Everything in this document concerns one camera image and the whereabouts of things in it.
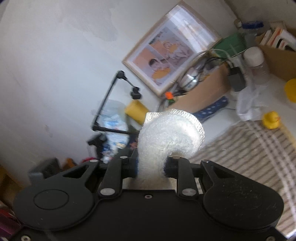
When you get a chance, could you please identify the white fluffy cloth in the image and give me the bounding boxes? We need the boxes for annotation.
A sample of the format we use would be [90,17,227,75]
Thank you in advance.
[134,109,205,190]

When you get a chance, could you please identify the green plastic container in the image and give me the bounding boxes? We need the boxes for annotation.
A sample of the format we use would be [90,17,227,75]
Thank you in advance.
[214,33,246,58]

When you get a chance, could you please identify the white plastic snack bag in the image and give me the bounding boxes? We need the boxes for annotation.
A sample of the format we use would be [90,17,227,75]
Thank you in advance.
[99,99,129,163]

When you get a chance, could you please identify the yellow cylinder canister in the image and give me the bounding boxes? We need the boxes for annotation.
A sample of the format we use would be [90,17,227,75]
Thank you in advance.
[125,100,149,125]

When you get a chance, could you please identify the black articulated stand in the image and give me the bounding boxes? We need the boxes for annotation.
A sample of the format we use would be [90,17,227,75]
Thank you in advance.
[87,70,142,147]

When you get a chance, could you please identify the orange cap green bottle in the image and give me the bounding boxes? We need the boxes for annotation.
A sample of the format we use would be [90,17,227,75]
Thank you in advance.
[165,91,175,106]

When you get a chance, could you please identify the long cardboard box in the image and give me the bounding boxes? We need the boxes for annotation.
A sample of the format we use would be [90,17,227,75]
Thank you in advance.
[166,65,231,113]

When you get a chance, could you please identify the striped beige towel mat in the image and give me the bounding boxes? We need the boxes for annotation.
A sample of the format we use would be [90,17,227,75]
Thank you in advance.
[190,121,295,237]

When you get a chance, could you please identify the crumpled tissue near adapter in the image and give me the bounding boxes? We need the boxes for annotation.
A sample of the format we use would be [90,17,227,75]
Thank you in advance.
[236,85,267,121]

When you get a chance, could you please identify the black power adapter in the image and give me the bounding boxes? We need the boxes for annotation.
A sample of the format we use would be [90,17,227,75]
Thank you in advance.
[228,67,246,92]

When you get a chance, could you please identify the yellow rubber duck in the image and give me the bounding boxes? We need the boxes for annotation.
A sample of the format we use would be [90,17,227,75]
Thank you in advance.
[262,111,280,130]

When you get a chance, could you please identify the framed baby photo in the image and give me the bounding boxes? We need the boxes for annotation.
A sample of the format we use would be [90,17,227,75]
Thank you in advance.
[122,1,221,97]

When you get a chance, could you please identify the white lid clear jar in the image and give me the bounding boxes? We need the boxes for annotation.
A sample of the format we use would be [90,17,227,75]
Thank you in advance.
[243,47,270,85]

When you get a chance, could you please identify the yellow lid cream jar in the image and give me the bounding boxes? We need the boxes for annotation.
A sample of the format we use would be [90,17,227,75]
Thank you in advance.
[284,78,296,103]

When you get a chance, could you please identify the blue lid glass jar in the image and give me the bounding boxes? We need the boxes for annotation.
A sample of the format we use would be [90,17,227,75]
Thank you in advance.
[242,21,264,47]

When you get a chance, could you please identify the small cardboard box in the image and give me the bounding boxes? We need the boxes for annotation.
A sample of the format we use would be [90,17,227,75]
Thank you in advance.
[255,34,296,81]

